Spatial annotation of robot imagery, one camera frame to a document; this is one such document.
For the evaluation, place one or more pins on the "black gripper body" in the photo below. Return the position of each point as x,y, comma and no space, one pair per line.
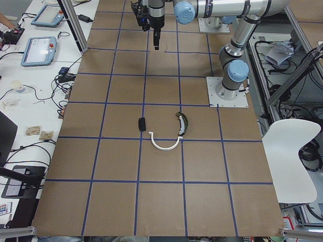
156,22

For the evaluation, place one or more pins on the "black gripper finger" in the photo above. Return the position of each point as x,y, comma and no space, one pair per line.
156,38

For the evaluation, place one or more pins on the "black power adapter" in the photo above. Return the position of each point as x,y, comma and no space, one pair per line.
84,18

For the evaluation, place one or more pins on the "small black plastic part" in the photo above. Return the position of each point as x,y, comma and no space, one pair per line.
142,124

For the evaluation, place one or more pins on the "olive green brake shoe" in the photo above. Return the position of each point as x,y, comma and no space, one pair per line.
183,123

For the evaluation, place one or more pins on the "far blue teach pendant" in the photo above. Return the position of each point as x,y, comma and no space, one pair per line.
48,16

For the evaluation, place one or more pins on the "blue teach pendant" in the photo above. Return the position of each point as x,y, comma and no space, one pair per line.
39,51
48,16

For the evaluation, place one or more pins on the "near blue teach pendant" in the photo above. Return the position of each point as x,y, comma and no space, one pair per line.
39,51

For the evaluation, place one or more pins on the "white paper cup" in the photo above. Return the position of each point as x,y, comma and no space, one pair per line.
17,86

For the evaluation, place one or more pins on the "bag of small parts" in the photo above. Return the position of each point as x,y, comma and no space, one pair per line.
33,130

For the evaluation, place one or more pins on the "white plastic chair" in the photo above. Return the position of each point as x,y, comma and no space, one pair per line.
282,142

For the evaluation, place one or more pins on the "black monitor stand base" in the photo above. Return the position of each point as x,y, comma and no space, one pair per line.
23,181

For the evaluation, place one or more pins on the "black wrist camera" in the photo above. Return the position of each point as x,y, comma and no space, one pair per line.
140,10

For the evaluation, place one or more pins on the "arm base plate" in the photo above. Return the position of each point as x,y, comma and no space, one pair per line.
219,96
213,25

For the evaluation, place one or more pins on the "aluminium frame post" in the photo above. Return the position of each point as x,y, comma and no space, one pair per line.
74,25

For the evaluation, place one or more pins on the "white curved plastic bracket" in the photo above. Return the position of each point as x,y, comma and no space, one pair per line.
164,145

